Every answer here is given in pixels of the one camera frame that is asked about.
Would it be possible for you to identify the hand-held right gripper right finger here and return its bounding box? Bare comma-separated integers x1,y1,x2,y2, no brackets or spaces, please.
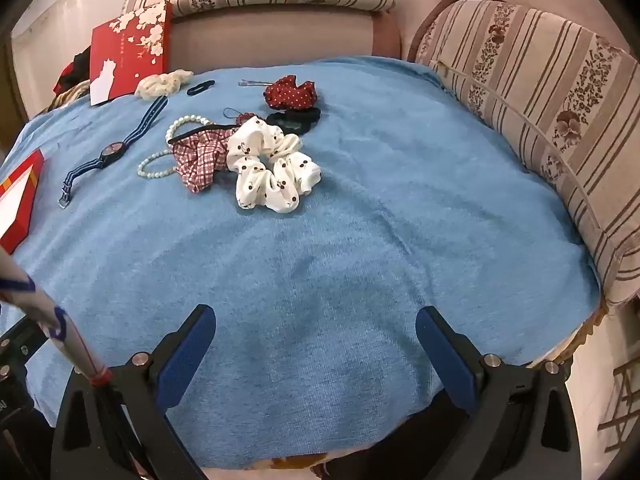
416,305,585,480

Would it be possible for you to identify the orange fringed cloth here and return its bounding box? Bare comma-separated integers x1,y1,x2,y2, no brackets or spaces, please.
530,300,612,368

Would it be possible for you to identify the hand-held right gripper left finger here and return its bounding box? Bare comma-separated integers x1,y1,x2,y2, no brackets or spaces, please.
50,304,217,480

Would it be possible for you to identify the cream scrunchie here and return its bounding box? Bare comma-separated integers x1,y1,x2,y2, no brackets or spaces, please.
134,70,195,101

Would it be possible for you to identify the red gift box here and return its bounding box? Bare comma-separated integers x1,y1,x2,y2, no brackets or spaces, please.
0,148,47,255

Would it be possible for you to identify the thin black headband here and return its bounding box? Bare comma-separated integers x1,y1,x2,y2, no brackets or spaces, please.
166,121,241,145

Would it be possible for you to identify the white blue-striped cord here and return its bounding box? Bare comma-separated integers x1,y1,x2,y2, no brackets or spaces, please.
0,247,128,441

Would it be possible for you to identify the black hair tie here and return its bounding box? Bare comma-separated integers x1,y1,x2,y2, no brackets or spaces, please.
266,106,322,136

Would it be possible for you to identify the blue towel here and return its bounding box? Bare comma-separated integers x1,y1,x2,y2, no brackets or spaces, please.
0,55,608,463

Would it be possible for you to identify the red floral box lid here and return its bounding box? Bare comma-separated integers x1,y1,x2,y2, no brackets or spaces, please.
90,1,173,107

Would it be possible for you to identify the blue striped strap watch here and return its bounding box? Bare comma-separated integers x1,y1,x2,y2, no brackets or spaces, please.
56,95,169,210

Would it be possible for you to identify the red bead bracelet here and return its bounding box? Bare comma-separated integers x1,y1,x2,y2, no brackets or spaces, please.
222,107,257,129

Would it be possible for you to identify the pink brown sofa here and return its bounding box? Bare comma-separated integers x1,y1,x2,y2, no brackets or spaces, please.
167,0,501,63

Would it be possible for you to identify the white pearl bracelet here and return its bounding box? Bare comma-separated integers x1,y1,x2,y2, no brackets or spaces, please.
165,114,214,149

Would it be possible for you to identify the red polka dot scrunchie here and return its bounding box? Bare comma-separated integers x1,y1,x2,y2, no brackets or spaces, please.
264,75,321,111

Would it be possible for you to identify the white cherry print scrunchie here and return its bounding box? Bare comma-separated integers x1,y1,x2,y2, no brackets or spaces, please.
226,116,322,214

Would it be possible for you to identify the red plaid scrunchie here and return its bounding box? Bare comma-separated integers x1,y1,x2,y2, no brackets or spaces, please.
171,127,237,194

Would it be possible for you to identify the dark red black cloth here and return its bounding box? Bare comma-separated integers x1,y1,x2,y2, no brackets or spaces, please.
47,46,95,112

